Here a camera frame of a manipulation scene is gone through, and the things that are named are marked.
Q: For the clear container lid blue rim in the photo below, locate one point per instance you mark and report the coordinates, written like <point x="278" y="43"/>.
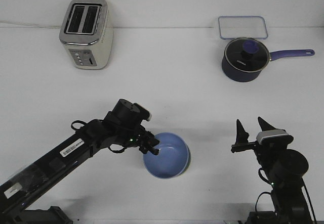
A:
<point x="231" y="27"/>

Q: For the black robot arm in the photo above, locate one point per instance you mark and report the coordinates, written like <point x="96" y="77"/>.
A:
<point x="283" y="170"/>
<point x="25" y="187"/>

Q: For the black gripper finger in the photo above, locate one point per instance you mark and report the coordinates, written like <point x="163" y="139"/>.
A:
<point x="241" y="135"/>
<point x="264" y="125"/>
<point x="154" y="151"/>

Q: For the cream and steel toaster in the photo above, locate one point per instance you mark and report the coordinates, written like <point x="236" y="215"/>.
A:
<point x="87" y="33"/>

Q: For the purple saucepan with handle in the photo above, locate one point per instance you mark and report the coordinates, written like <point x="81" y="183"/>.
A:
<point x="240" y="72"/>

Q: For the glass pot lid purple knob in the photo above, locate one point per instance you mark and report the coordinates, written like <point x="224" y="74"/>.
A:
<point x="247" y="54"/>

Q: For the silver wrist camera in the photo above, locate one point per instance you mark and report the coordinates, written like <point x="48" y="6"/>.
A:
<point x="268" y="134"/>
<point x="144" y="113"/>

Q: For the blue bowl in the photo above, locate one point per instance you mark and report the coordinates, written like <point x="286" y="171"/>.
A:
<point x="171" y="159"/>

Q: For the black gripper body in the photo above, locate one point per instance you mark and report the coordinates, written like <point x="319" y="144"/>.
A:
<point x="124" y="124"/>
<point x="266" y="153"/>

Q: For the green bowl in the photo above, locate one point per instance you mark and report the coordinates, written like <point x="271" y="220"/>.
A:
<point x="188" y="160"/>

